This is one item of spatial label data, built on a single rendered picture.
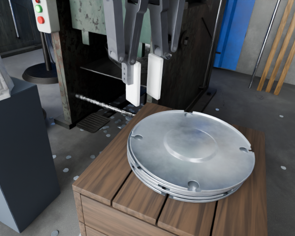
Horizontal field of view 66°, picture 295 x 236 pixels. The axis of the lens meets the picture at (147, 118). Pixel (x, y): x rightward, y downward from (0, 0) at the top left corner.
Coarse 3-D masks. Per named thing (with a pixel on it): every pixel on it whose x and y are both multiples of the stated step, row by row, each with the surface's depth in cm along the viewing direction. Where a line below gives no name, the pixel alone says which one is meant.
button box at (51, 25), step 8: (32, 0) 87; (48, 0) 85; (48, 8) 86; (56, 8) 89; (48, 16) 87; (56, 16) 90; (40, 24) 91; (48, 24) 89; (56, 24) 91; (48, 32) 91; (48, 48) 99
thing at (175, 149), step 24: (144, 120) 62; (168, 120) 63; (192, 120) 63; (216, 120) 64; (144, 144) 53; (168, 144) 53; (192, 144) 54; (216, 144) 55; (240, 144) 56; (144, 168) 46; (168, 168) 47; (192, 168) 48; (216, 168) 48; (240, 168) 49
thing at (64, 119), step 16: (64, 0) 92; (64, 16) 95; (64, 32) 97; (80, 32) 105; (64, 48) 100; (80, 48) 108; (96, 48) 119; (64, 64) 103; (80, 64) 112; (64, 80) 107; (80, 80) 115; (96, 80) 127; (112, 80) 141; (64, 96) 112; (96, 96) 132; (112, 96) 146; (64, 112) 119; (80, 112) 123
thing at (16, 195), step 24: (24, 96) 60; (0, 120) 55; (24, 120) 62; (0, 144) 57; (24, 144) 64; (48, 144) 73; (0, 168) 59; (24, 168) 66; (48, 168) 76; (0, 192) 62; (24, 192) 69; (48, 192) 80; (0, 216) 73; (24, 216) 72
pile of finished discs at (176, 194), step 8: (128, 136) 56; (136, 136) 57; (128, 144) 54; (128, 152) 52; (128, 160) 53; (136, 168) 49; (144, 176) 47; (152, 184) 46; (160, 184) 45; (192, 184) 45; (240, 184) 48; (160, 192) 46; (168, 192) 45; (176, 192) 44; (184, 192) 43; (192, 192) 43; (200, 192) 43; (216, 192) 44; (224, 192) 47; (232, 192) 47; (184, 200) 45; (192, 200) 44; (200, 200) 45; (208, 200) 45; (216, 200) 46
